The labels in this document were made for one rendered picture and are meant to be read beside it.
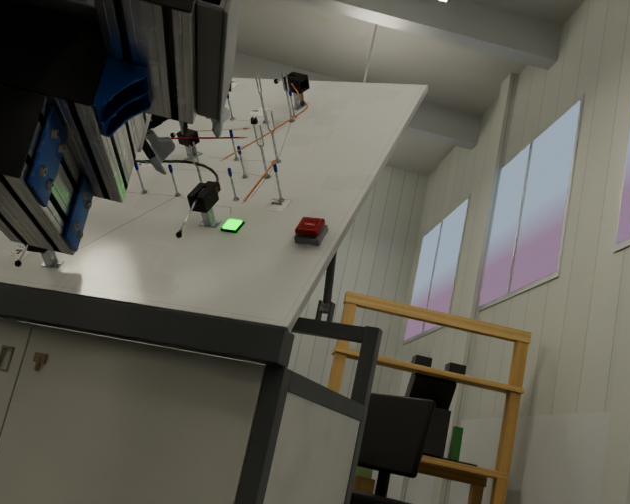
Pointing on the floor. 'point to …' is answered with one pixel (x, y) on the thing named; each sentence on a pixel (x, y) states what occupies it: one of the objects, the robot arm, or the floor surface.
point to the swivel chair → (393, 442)
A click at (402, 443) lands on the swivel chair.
